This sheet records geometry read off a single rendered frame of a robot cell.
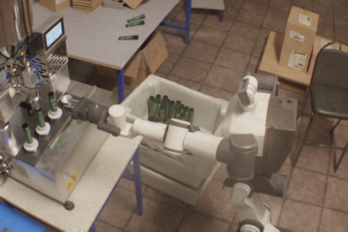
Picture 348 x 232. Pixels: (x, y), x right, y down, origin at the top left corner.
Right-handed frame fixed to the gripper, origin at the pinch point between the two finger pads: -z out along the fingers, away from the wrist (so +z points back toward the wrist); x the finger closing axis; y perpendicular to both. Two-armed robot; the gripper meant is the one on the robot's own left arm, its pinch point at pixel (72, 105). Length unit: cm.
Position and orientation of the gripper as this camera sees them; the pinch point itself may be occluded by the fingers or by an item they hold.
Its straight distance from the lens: 170.2
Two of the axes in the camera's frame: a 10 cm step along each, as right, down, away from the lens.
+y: -0.3, 7.4, 6.8
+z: 9.3, 2.7, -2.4
